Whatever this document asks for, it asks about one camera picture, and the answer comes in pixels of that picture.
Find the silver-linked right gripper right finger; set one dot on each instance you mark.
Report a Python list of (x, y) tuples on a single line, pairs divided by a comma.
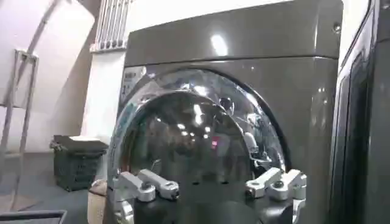
[(286, 185)]

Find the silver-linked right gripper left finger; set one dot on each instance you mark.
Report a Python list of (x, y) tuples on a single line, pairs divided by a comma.
[(146, 188)]

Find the beige laundry basket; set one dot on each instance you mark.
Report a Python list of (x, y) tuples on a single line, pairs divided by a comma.
[(97, 204)]

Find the round glass dryer door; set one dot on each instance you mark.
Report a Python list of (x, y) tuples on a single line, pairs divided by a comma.
[(182, 128)]

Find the dark plastic crate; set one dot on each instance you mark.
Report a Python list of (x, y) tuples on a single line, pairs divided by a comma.
[(76, 170)]

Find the grey dryer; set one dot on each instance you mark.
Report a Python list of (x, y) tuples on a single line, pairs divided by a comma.
[(362, 137), (231, 30)]

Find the dark grey tray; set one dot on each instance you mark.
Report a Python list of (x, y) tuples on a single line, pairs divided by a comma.
[(30, 216)]

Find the white ribbed radiator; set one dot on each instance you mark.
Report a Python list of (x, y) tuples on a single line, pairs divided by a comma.
[(111, 24)]

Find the metal frame stand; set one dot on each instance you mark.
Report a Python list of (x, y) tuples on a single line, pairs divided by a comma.
[(26, 100)]

